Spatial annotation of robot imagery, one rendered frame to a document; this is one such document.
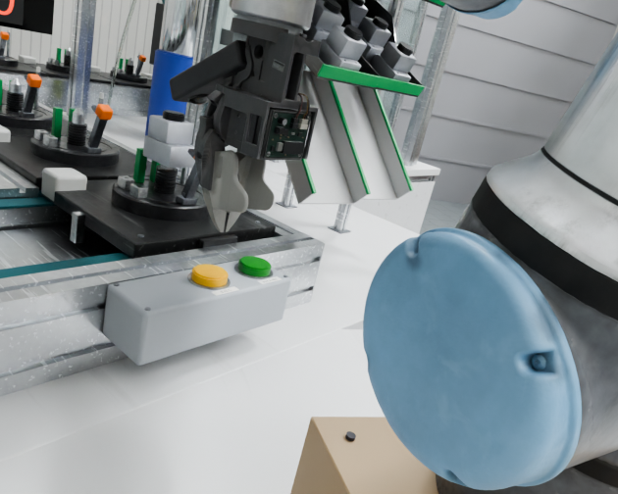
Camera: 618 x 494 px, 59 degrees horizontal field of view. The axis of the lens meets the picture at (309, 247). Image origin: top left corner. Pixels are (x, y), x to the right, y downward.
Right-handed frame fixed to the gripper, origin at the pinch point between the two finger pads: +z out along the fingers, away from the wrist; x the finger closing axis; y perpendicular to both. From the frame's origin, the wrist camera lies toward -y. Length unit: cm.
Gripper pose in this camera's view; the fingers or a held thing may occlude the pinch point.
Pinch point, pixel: (220, 218)
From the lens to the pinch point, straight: 59.8
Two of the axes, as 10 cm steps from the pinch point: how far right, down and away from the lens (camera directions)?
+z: -2.2, 9.2, 3.3
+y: 7.3, 3.8, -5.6
